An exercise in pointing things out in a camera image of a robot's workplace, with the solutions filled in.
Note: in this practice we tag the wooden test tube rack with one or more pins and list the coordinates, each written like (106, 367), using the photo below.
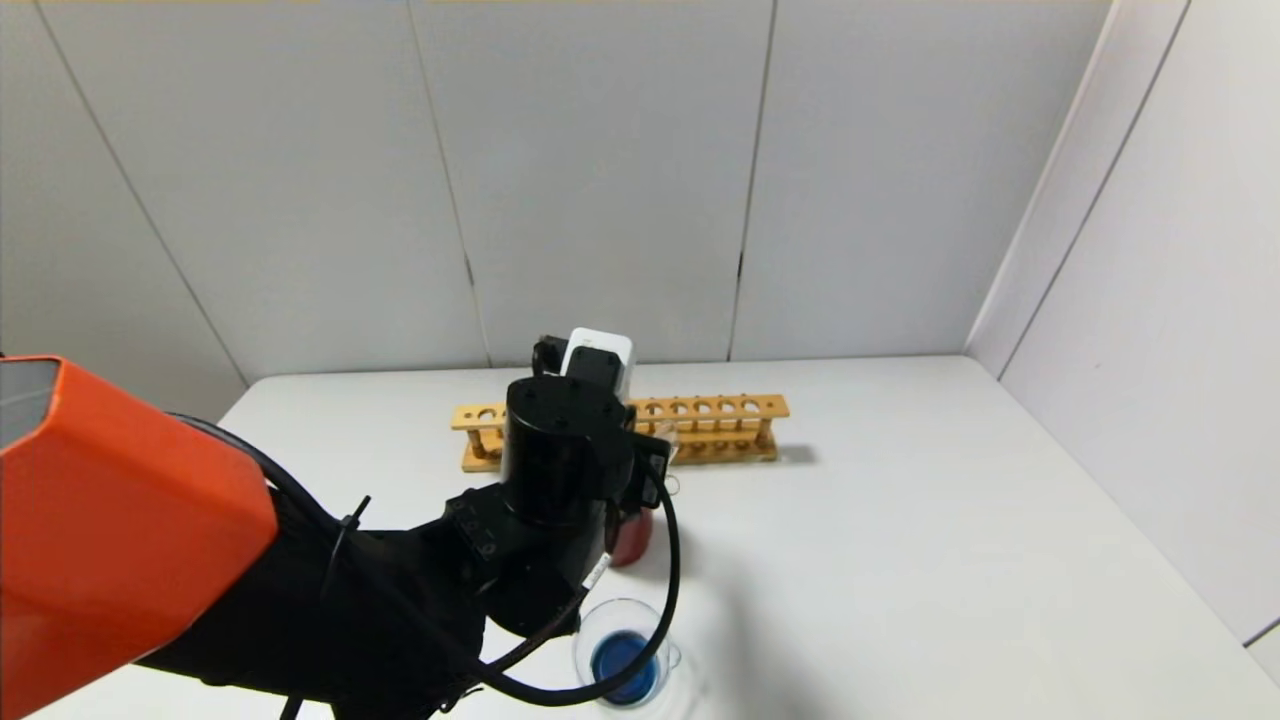
(730, 425)

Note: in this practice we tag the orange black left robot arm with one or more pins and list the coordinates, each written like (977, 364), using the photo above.
(110, 520)

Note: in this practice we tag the empty glass test tube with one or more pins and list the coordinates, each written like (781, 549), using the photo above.
(672, 486)

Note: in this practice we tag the red plastic cup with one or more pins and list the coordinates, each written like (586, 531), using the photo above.
(635, 540)

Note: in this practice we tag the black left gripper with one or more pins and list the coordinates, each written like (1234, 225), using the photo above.
(565, 450)

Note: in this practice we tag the clear glass beaker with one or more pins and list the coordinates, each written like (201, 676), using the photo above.
(628, 662)

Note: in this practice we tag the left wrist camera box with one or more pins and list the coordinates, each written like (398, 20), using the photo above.
(598, 355)

